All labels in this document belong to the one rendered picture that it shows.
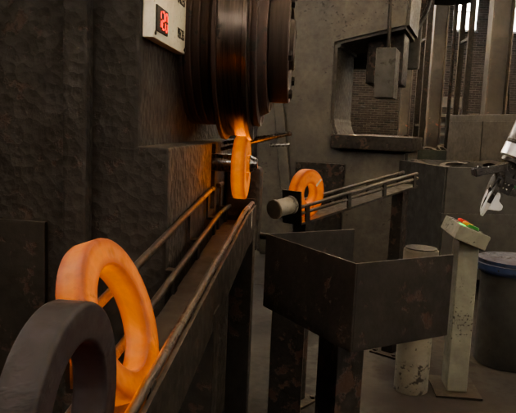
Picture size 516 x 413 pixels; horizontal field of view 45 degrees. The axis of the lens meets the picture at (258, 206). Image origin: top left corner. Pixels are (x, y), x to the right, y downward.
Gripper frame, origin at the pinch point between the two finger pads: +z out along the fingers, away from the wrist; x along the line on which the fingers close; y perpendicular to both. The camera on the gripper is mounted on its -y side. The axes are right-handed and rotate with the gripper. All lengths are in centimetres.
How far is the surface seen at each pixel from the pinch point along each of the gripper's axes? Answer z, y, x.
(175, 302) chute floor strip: 30, -73, -117
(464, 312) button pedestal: 34.7, 10.7, 2.4
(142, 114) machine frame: 5, -92, -106
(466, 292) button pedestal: 28.1, 8.2, 2.4
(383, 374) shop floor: 71, -2, 15
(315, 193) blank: 15, -54, -11
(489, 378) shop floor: 58, 35, 19
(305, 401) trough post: 80, -30, -16
